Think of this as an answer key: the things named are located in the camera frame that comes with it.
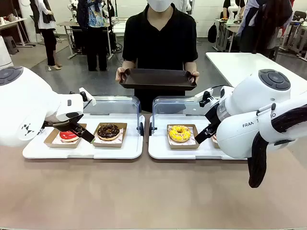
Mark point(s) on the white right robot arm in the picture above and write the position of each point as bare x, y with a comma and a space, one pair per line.
249, 115

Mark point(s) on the clear plastic tray lid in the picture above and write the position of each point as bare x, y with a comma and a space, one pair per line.
115, 105
172, 105

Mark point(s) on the cardboard box of red donut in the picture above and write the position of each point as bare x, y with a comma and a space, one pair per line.
51, 141

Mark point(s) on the yellow sprinkled donut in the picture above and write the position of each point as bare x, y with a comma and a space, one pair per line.
180, 134

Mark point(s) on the printed paper liner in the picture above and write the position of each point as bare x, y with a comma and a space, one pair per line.
120, 139
190, 143
62, 142

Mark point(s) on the person's left forearm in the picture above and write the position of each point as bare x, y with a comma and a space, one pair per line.
190, 65

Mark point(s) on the person's right forearm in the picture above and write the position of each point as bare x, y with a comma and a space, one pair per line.
128, 65

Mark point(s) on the black backpack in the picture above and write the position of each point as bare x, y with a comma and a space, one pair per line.
212, 33

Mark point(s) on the person in blue patterned shirt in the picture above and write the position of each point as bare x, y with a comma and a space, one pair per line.
94, 19

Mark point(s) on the dark brown serving tray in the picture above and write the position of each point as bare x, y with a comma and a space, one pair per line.
156, 77

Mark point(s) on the white air purifier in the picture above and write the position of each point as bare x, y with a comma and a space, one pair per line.
4, 52

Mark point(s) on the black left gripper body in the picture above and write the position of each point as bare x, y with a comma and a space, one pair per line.
60, 124

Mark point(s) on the white face mask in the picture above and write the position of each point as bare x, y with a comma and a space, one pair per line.
158, 4

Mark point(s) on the cardboard box of yellow donut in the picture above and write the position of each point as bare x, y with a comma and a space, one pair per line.
196, 143

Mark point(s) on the white side table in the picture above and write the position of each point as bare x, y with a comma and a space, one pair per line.
230, 64

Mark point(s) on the person in black shirt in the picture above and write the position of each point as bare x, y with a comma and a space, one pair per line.
160, 40

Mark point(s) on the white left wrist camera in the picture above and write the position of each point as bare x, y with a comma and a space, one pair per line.
86, 97

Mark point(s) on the clothes rack with dark coats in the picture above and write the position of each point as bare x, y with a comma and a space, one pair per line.
263, 24

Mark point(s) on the wooden top background desk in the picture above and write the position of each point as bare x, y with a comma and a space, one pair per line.
64, 24

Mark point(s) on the person's left hand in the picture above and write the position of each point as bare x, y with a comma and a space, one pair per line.
196, 74

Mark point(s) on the chocolate sprinkled donut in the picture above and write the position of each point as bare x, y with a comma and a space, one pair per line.
108, 131

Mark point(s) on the white display tray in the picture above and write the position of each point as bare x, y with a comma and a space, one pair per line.
163, 151
108, 151

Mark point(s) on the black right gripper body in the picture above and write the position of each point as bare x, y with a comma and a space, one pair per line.
213, 116

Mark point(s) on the person's right hand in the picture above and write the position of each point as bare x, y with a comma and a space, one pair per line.
119, 73

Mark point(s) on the grey plastic stool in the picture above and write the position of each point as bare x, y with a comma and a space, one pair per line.
10, 44

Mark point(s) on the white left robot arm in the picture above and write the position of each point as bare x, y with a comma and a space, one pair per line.
26, 103

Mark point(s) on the red glazed donut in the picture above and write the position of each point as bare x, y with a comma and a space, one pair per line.
68, 137

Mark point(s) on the cardboard box of chocolate donut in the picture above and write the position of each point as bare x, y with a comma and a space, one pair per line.
96, 143

